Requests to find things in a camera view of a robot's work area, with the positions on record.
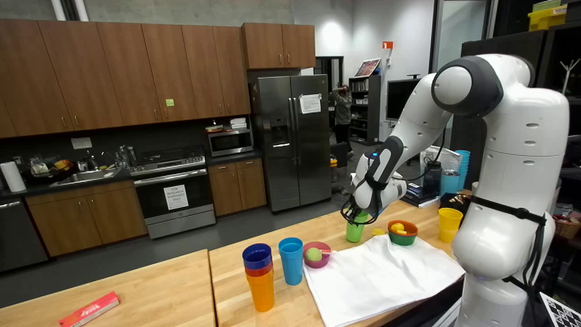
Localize narrow brown base cabinet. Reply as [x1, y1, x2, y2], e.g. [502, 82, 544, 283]
[208, 157, 267, 218]

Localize green plastic bowl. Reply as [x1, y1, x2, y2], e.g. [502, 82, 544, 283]
[389, 231, 418, 247]

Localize white paper on refrigerator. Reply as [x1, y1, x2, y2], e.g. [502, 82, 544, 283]
[299, 94, 322, 114]

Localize yellow plastic cup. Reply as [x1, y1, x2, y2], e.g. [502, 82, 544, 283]
[438, 208, 464, 243]

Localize kitchen sink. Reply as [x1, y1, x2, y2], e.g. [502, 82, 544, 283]
[49, 167, 122, 188]

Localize stack of blue cups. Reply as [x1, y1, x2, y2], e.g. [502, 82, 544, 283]
[455, 150, 471, 192]

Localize blue tumbler with lid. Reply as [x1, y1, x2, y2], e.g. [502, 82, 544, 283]
[440, 169, 461, 196]

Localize green plastic cup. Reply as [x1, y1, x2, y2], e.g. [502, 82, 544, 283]
[345, 211, 369, 243]

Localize white cloth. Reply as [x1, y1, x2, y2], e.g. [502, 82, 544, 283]
[302, 234, 466, 327]

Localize white paper on oven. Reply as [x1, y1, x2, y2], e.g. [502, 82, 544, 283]
[163, 184, 189, 211]

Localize wide brown base cabinet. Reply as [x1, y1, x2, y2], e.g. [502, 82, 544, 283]
[25, 181, 148, 258]

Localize purple plastic bowl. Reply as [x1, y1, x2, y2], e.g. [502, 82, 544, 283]
[302, 241, 332, 269]

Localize red plastic cup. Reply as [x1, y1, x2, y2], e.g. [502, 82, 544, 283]
[245, 263, 274, 277]

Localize paper towel roll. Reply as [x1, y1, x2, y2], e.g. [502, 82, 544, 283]
[0, 161, 27, 193]

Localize red flat box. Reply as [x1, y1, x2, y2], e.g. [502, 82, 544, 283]
[59, 291, 120, 327]

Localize dark bookshelf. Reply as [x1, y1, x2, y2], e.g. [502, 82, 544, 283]
[348, 74, 382, 146]

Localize person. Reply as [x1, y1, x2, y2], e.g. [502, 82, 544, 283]
[332, 84, 355, 158]

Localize steel microwave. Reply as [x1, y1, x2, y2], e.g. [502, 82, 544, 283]
[207, 129, 254, 158]

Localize framed picture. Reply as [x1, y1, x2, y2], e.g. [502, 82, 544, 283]
[354, 58, 382, 77]

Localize steel refrigerator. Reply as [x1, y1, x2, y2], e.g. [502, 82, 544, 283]
[249, 74, 332, 213]

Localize brown cabinets over fridge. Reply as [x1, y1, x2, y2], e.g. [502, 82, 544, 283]
[241, 23, 316, 70]

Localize orange plastic cup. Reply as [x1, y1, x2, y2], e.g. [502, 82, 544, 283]
[246, 269, 275, 313]

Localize black monitor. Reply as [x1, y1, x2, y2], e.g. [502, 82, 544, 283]
[386, 78, 421, 122]

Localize stack of books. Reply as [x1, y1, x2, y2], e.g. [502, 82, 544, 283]
[401, 182, 441, 208]

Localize orange plastic bowl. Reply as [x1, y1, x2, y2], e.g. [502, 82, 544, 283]
[388, 220, 419, 238]

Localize dish rack with dishes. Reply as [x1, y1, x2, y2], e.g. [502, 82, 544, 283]
[22, 156, 77, 181]

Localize light blue plastic cup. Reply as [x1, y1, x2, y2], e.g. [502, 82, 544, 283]
[278, 237, 304, 286]

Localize row of brown wall cabinets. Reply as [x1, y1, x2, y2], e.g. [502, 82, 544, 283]
[0, 19, 251, 139]

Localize black tray with snacks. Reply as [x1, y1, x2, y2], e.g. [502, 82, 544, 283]
[439, 193, 473, 215]

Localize white plastic bag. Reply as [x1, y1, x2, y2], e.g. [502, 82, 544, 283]
[420, 146, 462, 174]

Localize black bottle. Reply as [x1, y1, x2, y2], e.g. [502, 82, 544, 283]
[423, 161, 443, 197]

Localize wicker basket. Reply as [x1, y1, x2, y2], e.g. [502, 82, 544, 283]
[554, 215, 581, 240]

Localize steel stove with oven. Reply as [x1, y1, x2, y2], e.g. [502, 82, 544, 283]
[130, 147, 217, 240]

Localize yellow storage bin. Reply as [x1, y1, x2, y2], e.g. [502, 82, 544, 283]
[527, 4, 568, 32]

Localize dark blue plastic cup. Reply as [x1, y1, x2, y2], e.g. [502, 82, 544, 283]
[242, 243, 273, 271]

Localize checkerboard calibration board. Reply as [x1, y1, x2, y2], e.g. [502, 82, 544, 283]
[539, 292, 581, 327]

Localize steel dishwasher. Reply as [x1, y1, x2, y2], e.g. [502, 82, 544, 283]
[0, 197, 49, 273]

